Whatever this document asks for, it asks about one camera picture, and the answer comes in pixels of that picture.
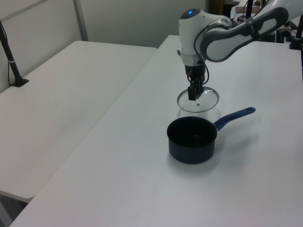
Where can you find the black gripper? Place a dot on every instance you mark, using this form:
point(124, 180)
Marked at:
point(195, 73)

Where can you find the glass lid with blue knob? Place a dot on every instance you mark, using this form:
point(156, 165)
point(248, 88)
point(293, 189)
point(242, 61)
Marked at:
point(209, 99)

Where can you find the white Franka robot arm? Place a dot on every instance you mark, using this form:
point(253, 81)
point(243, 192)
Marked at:
point(189, 35)

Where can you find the black stand clamp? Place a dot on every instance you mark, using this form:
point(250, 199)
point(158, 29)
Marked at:
point(296, 43)

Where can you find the white side table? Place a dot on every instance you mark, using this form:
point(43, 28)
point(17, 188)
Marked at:
point(71, 94)

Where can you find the silver partition frame post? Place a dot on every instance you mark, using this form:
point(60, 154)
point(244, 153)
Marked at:
point(80, 23)

